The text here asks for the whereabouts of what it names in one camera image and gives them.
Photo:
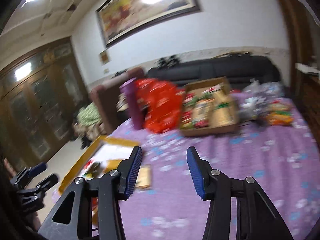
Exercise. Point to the purple floral tablecloth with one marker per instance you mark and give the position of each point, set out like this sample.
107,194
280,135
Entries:
259,183

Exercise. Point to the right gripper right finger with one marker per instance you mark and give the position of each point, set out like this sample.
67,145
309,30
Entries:
256,215

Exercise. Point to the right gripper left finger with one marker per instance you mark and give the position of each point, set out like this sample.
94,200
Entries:
90,209

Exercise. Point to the black leather sofa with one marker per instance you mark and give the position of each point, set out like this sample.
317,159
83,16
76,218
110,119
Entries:
239,69

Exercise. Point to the white crumpled tissue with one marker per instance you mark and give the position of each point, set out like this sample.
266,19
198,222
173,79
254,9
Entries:
255,99

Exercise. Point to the orange snack bars pile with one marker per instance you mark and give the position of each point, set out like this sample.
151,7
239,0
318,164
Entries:
279,114

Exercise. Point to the yellow shallow tray box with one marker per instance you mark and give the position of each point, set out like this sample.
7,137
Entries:
104,155

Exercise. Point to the tan biscuit packet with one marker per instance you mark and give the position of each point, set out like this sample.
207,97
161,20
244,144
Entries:
144,178

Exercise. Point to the framed wall painting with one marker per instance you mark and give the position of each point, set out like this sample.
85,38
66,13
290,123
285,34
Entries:
119,19

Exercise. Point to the brown armchair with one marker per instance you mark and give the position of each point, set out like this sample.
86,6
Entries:
106,97

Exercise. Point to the brown cardboard snack box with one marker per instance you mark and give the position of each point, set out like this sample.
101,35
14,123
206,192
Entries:
208,108

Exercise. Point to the purple thermos bottle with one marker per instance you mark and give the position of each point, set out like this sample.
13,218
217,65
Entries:
129,89

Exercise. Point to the dark wooden cabinet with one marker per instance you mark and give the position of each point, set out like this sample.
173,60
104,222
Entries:
40,93

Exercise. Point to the red plastic bag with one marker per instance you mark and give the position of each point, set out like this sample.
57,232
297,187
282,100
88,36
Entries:
163,100

